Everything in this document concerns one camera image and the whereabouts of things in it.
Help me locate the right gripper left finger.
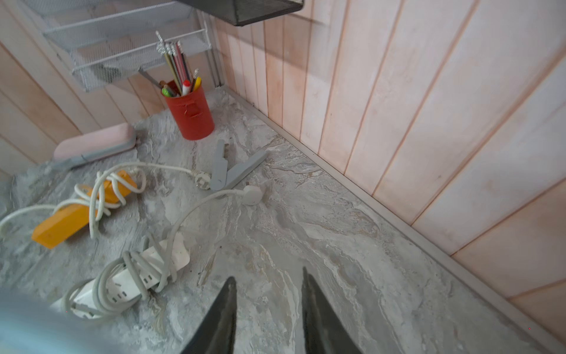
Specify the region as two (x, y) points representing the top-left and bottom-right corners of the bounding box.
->
(181, 277), (237, 354)

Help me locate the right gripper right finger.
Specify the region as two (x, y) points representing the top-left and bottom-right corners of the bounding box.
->
(302, 267), (361, 353)

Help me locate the white power strip cord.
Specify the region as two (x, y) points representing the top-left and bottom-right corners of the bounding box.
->
(61, 184), (265, 320)

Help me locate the white power strip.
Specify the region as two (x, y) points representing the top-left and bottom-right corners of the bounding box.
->
(51, 233), (190, 323)

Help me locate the white cord of yellow strip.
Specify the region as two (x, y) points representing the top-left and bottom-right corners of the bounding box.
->
(0, 161), (212, 240)

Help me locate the yellow power strip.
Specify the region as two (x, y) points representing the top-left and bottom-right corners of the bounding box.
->
(32, 171), (144, 249)

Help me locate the grey stapler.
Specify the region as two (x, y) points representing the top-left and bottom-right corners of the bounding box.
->
(209, 139), (270, 192)

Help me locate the red metal pencil cup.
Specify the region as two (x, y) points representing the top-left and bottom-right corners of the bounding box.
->
(164, 88), (215, 141)

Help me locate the pink case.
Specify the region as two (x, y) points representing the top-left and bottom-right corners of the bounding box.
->
(52, 123), (136, 169)

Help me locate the pencils and pens bundle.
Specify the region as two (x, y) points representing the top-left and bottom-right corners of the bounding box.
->
(138, 31), (201, 98)

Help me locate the white wire mesh shelf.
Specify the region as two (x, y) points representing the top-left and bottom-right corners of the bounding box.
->
(16, 1), (215, 91)

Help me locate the black mesh wall basket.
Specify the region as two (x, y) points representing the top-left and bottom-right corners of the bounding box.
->
(181, 0), (305, 27)

